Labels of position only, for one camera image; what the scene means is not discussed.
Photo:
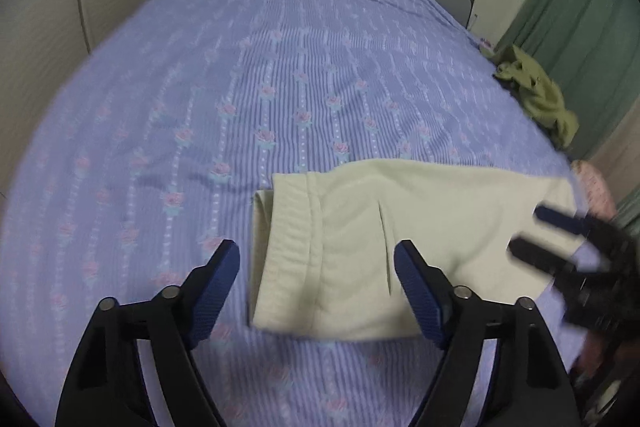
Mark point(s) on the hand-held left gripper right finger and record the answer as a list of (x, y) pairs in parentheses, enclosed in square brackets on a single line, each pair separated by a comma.
[(421, 299)]

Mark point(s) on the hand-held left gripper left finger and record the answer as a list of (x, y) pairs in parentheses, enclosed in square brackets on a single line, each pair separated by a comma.
[(215, 294)]

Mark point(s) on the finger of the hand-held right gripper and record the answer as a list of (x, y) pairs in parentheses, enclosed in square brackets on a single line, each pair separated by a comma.
[(557, 218), (537, 257)]

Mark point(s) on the cream pants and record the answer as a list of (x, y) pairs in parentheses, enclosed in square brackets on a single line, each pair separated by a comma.
[(340, 232)]

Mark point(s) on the pink printed garment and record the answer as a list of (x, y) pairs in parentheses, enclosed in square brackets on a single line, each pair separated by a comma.
[(595, 187)]

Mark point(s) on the olive green garment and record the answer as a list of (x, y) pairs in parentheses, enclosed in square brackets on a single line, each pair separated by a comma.
[(542, 99)]

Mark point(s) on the green curtain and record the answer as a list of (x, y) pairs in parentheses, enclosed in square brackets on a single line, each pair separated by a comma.
[(575, 7)]

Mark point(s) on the purple floral striped blanket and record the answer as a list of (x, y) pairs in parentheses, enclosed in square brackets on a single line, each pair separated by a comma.
[(200, 82)]

